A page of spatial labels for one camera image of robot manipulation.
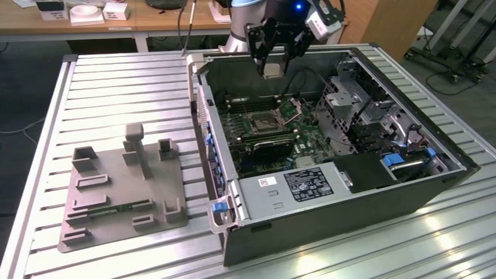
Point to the white box with black top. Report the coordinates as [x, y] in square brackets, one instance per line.
[50, 14]

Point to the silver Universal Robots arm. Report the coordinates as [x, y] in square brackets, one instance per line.
[242, 26]

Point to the black open PC case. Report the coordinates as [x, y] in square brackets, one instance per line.
[330, 232]

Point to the silver CPU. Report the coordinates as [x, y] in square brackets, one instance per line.
[273, 70]

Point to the black wheeled stand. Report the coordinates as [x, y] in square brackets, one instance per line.
[434, 59]

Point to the blue case latch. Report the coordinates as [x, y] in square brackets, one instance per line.
[219, 208]

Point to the small blue clip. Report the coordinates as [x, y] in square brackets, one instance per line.
[431, 153]

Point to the metal drive cage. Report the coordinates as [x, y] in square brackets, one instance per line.
[341, 101]

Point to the wooden cabinet panel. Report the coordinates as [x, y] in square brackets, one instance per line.
[387, 26]

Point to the white metal frame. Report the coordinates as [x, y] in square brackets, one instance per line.
[445, 24]

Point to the green motherboard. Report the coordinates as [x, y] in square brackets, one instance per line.
[306, 139]

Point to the silver chipset heatsink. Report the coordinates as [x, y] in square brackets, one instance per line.
[309, 161]

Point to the silver power supply unit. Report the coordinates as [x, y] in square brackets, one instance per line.
[263, 200]

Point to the CPU socket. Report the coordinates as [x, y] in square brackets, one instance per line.
[266, 122]

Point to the wooden desk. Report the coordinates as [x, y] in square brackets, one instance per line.
[163, 20]

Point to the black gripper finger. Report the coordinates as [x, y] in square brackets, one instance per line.
[286, 64]
[261, 67]

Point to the RAM slot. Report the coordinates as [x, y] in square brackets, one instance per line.
[253, 102]
[253, 105]
[253, 98]

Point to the white bowl-shaped holder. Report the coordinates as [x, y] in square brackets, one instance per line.
[87, 16]

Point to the blue card retainer strip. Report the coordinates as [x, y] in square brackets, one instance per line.
[209, 139]

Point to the black graphics card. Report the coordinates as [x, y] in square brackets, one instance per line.
[271, 149]

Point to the green RAM stick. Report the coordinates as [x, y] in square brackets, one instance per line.
[109, 210]

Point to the small cardboard box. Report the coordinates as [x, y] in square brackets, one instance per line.
[221, 14]

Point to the black plastic shroud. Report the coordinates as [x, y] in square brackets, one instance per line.
[365, 174]

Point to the black round desk item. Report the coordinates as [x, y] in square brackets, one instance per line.
[163, 3]

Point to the grey parts rack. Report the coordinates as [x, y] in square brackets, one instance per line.
[129, 189]

